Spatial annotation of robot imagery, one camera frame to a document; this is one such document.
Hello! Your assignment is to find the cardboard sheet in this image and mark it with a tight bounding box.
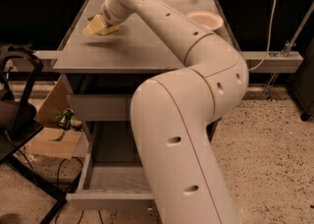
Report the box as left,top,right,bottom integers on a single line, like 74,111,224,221
26,79,82,159

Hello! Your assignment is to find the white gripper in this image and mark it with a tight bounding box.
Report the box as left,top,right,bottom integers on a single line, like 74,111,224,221
82,0,132,35

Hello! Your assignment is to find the green and yellow sponge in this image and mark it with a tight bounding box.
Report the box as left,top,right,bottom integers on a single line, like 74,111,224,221
97,23,119,35

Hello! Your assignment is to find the grey drawer cabinet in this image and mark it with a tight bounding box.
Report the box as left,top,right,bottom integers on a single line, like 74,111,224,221
52,0,245,143

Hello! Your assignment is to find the grey upper drawer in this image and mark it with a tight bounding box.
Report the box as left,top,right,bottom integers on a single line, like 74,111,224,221
67,94,131,121

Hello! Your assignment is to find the black floor cable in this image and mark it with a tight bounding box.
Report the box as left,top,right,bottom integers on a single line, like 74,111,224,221
53,156,104,224

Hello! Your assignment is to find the white cable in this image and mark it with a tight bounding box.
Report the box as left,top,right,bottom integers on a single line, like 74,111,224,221
247,0,277,73

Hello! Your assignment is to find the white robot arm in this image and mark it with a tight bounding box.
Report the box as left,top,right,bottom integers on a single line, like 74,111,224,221
85,0,248,224

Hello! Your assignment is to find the open grey lower drawer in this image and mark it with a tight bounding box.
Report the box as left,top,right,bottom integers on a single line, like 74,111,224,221
67,121,155,210

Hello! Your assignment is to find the white paper bowl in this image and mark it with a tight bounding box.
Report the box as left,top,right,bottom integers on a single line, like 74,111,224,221
186,11,224,30

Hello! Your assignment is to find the green crumpled package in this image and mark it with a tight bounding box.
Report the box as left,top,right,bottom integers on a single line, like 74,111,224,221
56,108,82,131

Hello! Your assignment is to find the black chair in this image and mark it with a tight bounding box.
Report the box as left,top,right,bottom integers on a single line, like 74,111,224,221
0,44,66,224

